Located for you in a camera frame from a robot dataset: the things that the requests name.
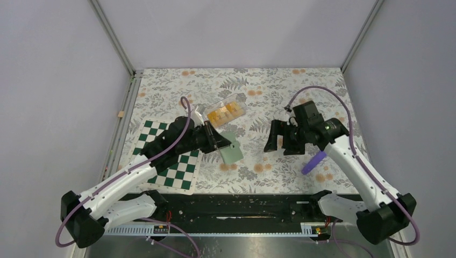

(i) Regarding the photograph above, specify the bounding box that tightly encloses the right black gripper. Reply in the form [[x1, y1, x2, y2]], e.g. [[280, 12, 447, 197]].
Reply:
[[263, 119, 309, 156]]

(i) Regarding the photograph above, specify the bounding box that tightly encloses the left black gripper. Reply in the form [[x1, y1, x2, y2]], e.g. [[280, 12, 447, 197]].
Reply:
[[179, 121, 232, 155]]

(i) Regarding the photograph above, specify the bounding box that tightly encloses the green card holder wallet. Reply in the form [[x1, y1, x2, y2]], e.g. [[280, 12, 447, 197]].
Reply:
[[219, 132, 244, 165]]

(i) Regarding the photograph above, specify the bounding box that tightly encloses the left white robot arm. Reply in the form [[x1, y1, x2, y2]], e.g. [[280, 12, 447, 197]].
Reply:
[[55, 117, 233, 248]]

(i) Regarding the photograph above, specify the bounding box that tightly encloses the floral table mat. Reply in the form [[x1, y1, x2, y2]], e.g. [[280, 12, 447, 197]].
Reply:
[[119, 68, 356, 194]]

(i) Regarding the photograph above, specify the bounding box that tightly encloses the clear box with orange blocks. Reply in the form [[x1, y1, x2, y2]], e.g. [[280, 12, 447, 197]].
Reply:
[[203, 94, 247, 128]]

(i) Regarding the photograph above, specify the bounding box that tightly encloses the purple cylinder tube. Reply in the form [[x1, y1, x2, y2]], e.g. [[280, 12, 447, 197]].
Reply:
[[301, 151, 326, 175]]

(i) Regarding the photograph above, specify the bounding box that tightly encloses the green white chessboard mat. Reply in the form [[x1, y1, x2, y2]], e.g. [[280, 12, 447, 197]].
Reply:
[[132, 120, 205, 196]]

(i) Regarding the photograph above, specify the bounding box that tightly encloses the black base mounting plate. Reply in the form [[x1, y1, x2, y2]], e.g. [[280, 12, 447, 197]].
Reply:
[[150, 193, 334, 234]]

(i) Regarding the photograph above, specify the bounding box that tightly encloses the white slotted cable duct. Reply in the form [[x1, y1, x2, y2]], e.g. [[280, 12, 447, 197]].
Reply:
[[91, 223, 320, 238]]

